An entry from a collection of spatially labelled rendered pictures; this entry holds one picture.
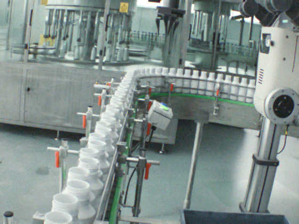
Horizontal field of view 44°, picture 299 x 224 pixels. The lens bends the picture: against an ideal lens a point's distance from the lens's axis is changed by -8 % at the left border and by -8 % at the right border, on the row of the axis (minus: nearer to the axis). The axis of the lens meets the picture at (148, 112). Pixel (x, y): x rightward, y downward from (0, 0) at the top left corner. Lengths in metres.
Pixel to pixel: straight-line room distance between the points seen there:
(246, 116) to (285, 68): 1.29
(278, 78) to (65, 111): 3.42
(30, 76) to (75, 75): 0.56
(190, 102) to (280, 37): 1.39
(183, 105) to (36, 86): 2.34
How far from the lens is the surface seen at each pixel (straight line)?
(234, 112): 2.84
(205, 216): 1.10
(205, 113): 2.85
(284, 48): 1.58
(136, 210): 1.08
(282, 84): 1.60
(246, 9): 1.83
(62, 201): 0.58
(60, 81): 4.64
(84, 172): 0.69
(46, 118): 4.76
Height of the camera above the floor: 1.40
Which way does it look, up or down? 12 degrees down
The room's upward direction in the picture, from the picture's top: 7 degrees clockwise
